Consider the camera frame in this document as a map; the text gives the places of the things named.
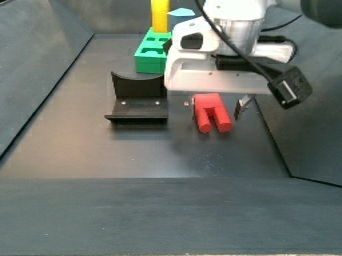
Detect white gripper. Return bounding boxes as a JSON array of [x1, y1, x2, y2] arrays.
[[164, 17, 294, 120]]

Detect red square-circle object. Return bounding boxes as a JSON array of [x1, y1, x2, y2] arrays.
[[192, 93, 232, 133]]

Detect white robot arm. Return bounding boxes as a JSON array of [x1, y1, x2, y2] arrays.
[[164, 0, 342, 114]]

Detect black curved fixture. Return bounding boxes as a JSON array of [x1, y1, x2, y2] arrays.
[[106, 72, 168, 122]]

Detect green shape sorter base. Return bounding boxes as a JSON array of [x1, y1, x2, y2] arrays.
[[134, 29, 171, 74]]

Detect blue pentagon peg block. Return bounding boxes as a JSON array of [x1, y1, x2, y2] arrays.
[[167, 8, 195, 31]]

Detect yellow rectangular block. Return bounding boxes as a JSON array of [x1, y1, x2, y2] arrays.
[[151, 0, 170, 33]]

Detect black camera cable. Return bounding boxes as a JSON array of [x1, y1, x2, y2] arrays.
[[194, 0, 305, 81]]

